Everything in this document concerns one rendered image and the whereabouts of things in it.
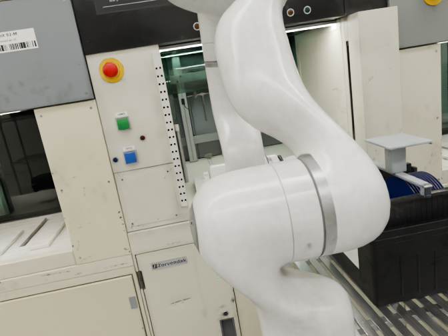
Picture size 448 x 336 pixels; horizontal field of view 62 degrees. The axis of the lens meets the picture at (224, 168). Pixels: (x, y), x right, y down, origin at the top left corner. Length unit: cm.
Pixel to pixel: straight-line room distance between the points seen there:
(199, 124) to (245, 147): 130
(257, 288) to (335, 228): 10
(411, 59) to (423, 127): 22
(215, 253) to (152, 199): 77
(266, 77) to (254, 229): 18
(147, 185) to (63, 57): 42
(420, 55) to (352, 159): 93
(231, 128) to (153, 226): 54
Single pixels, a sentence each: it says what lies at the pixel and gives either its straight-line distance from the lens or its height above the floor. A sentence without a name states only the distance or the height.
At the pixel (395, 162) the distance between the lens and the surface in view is 96.
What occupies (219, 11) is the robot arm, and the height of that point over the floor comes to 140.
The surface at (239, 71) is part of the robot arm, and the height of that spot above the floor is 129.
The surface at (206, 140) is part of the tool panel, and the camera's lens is 202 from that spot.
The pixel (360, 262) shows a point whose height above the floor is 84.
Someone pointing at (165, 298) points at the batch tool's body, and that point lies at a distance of 130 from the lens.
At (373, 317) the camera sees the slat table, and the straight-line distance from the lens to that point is 89.
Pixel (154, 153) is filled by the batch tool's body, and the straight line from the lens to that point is 113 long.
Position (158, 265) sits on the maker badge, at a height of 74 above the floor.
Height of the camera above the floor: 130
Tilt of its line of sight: 14 degrees down
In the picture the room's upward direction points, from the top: 9 degrees counter-clockwise
